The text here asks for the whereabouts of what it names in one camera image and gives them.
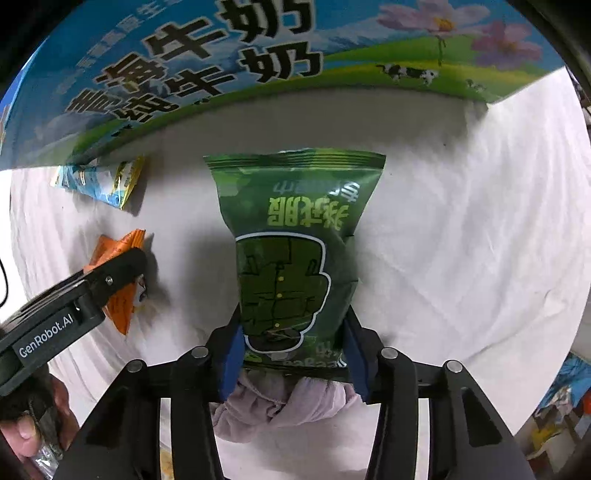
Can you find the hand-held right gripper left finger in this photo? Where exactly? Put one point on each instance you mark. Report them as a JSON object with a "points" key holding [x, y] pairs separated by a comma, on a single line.
{"points": [[232, 364]]}

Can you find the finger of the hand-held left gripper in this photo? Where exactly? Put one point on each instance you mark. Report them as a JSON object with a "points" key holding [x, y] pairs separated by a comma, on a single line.
{"points": [[117, 272]]}

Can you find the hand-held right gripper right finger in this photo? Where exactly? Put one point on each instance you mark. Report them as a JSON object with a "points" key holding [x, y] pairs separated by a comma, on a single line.
{"points": [[356, 367]]}

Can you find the orange snack packet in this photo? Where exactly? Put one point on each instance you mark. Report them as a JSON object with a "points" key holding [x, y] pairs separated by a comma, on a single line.
{"points": [[121, 309]]}

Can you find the green snack bag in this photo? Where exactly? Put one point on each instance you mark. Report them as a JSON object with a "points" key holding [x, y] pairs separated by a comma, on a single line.
{"points": [[288, 258]]}

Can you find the person's left hand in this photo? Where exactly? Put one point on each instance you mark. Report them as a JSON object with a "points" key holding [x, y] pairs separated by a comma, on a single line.
{"points": [[25, 429]]}

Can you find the lilac cloth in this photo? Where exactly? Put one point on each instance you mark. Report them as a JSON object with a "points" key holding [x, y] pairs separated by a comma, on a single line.
{"points": [[258, 408]]}

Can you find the blue and yellow snack packet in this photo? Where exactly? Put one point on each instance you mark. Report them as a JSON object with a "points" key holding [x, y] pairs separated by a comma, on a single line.
{"points": [[94, 182]]}

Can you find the clear plastic packet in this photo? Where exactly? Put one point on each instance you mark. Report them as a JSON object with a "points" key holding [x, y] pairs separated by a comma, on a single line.
{"points": [[46, 459]]}

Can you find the white bed sheet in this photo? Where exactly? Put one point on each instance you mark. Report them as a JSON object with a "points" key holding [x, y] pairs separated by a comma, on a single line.
{"points": [[461, 230]]}

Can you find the colourful printed bag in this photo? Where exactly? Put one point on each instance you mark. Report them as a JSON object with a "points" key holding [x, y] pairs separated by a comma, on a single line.
{"points": [[561, 401]]}

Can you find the blue printed cardboard box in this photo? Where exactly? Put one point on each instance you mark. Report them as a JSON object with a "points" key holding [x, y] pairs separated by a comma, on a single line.
{"points": [[221, 60]]}

